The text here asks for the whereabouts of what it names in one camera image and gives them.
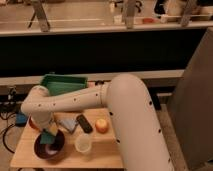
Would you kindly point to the green sponge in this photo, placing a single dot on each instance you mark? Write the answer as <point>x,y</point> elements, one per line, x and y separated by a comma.
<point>47,138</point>

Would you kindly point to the dark purple bowl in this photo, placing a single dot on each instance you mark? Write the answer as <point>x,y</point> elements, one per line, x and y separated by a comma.
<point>47,151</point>

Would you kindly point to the red object under arm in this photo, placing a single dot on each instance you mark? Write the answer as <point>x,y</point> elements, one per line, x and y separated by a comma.
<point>32,125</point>

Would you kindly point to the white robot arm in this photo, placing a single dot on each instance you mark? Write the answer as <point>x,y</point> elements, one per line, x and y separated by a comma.
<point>136,125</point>

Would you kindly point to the red yellow apple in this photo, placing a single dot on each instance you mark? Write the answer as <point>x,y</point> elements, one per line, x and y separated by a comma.
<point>101,126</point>

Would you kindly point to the black remote control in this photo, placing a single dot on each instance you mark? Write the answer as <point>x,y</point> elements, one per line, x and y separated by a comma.
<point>83,122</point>

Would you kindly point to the green plastic tray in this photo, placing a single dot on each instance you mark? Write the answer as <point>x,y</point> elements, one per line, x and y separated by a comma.
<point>60,84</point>

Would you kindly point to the grey blue cloth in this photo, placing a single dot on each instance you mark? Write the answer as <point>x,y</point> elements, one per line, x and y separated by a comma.
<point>69,124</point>

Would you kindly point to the clear plastic cup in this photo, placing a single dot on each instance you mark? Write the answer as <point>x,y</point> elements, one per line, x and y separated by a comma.
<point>83,144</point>

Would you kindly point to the wooden board table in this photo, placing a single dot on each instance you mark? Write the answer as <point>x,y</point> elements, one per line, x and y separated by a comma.
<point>104,153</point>

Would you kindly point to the grey panel right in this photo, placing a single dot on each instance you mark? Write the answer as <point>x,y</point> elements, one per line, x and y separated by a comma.
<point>191,105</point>

